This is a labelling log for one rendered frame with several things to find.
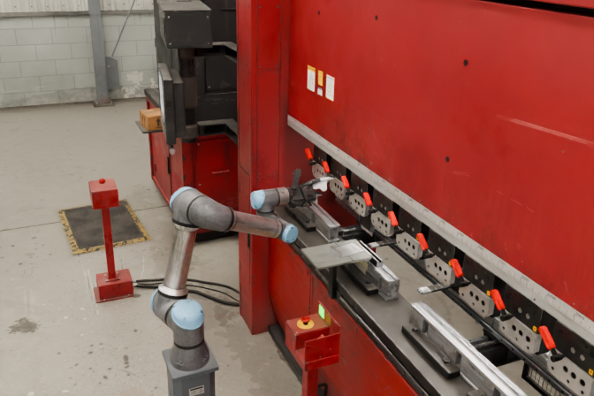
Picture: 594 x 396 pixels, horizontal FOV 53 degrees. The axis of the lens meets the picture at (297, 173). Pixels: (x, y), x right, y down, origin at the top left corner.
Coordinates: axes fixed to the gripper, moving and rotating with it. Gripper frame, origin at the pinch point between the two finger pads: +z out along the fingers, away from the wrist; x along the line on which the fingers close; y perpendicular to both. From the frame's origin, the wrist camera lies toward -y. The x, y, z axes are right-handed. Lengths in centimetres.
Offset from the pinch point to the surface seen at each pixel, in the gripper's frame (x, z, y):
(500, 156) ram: 89, 12, 41
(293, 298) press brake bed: -85, 1, 24
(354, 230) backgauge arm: -54, 34, 3
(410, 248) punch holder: 26, 11, 44
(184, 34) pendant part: -18, -40, -104
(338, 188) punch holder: -13.4, 11.5, -3.7
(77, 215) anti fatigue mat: -284, -95, -139
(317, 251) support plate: -18.9, -5.9, 22.8
